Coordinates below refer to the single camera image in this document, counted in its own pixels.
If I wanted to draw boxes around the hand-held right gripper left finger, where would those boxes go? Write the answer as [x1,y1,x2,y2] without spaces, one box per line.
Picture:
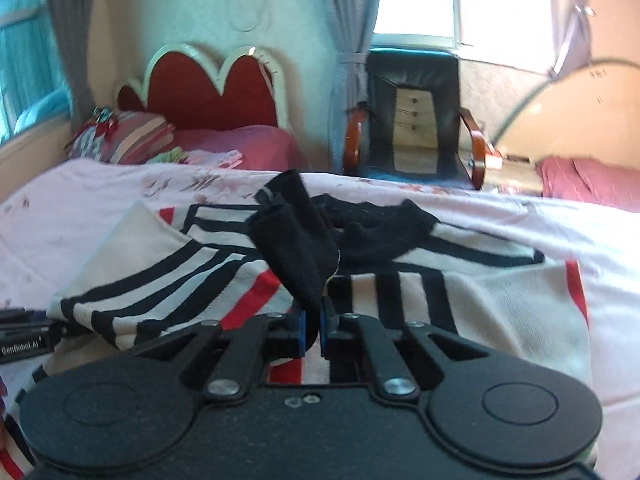
[132,309,307,402]

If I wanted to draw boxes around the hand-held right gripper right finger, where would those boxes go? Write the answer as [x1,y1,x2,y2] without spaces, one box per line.
[319,297,493,402]

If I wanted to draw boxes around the black sock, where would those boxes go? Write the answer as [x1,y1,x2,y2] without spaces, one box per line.
[310,194,442,267]
[248,170,342,357]

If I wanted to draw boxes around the striped knit sweater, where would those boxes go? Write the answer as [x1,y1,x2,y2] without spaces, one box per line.
[0,200,594,467]

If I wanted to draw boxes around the floral pink blanket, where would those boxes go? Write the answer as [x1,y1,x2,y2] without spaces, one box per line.
[0,157,640,480]

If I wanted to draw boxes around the pink quilted bedspread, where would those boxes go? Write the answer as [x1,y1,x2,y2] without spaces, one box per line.
[167,124,307,171]

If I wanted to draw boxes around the striped pillow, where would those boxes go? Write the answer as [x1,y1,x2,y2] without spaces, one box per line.
[65,107,177,165]

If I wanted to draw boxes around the red scalloped headboard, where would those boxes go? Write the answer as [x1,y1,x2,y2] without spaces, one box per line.
[116,42,291,133]

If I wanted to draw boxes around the black leather armchair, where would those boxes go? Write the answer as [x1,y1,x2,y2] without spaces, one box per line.
[342,49,503,191]

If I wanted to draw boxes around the pink pillow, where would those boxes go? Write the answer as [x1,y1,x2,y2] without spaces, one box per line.
[536,156,583,202]
[572,157,640,212]

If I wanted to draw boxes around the teal tinted window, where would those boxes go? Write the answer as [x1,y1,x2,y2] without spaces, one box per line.
[0,0,72,147]

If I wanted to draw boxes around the grey curtain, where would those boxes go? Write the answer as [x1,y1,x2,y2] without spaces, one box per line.
[42,0,107,132]
[547,0,603,78]
[320,0,390,171]

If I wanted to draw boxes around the cream arched headboard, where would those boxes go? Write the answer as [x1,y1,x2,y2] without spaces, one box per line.
[492,57,640,173]

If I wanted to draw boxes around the bright window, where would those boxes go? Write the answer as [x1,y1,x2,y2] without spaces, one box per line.
[372,0,566,50]

